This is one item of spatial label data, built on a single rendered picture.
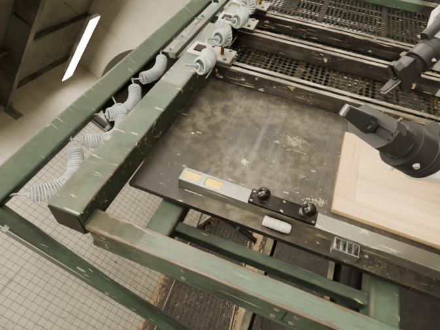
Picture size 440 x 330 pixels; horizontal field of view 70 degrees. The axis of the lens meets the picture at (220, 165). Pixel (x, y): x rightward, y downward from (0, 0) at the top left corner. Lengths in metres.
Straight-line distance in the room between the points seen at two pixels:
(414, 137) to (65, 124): 1.30
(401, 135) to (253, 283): 0.47
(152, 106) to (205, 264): 0.57
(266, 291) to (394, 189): 0.58
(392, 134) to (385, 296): 0.55
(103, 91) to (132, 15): 5.64
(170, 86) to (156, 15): 5.85
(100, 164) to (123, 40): 6.65
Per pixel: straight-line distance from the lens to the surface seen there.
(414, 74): 1.23
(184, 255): 0.82
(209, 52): 1.19
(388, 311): 1.00
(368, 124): 0.59
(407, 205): 1.15
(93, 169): 0.95
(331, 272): 2.62
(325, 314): 0.83
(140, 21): 7.21
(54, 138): 1.48
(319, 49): 1.63
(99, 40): 7.84
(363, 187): 1.12
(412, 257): 1.01
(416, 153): 0.63
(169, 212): 0.98
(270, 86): 1.36
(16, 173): 1.40
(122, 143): 1.00
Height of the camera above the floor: 1.87
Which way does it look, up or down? 14 degrees down
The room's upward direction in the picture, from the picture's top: 51 degrees counter-clockwise
